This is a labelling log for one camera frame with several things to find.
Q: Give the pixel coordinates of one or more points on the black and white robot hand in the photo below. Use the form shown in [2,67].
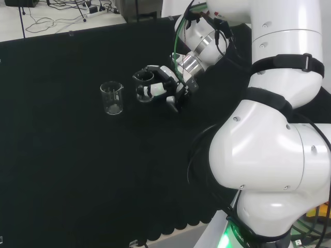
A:
[168,77]

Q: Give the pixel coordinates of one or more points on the clear glass beaker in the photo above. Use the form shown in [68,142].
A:
[112,108]
[143,77]

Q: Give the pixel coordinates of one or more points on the dark cabinet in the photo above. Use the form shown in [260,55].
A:
[138,10]

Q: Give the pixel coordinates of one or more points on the white power strip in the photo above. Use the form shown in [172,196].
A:
[96,11]

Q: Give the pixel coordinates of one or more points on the black tripod leg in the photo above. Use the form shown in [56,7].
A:
[81,10]

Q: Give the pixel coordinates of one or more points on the black bench cloth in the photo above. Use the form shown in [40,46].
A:
[77,160]

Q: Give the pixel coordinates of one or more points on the black box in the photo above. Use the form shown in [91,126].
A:
[22,3]

